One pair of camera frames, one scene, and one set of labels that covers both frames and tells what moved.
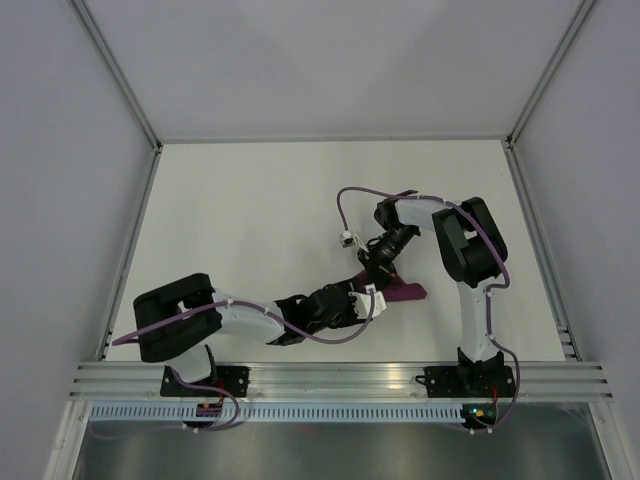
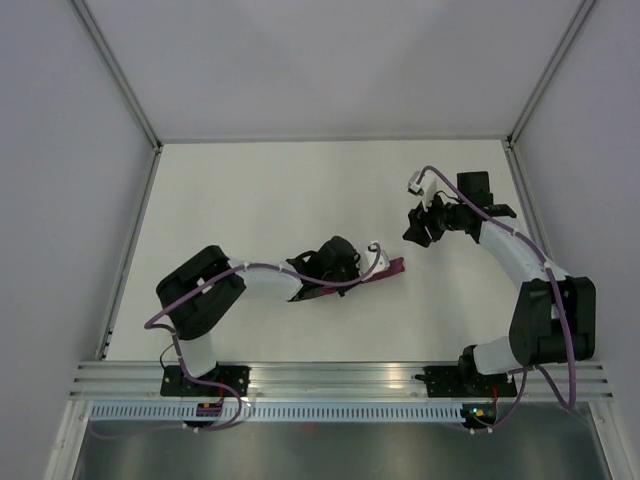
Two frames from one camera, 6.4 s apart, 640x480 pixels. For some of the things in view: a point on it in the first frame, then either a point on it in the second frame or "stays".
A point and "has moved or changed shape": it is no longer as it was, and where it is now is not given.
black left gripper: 351,319 to 353,263
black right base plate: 469,381 stays
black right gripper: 378,270 to 416,233
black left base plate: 235,379 stays
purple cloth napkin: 396,289 has moved or changed shape
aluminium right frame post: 542,81 stays
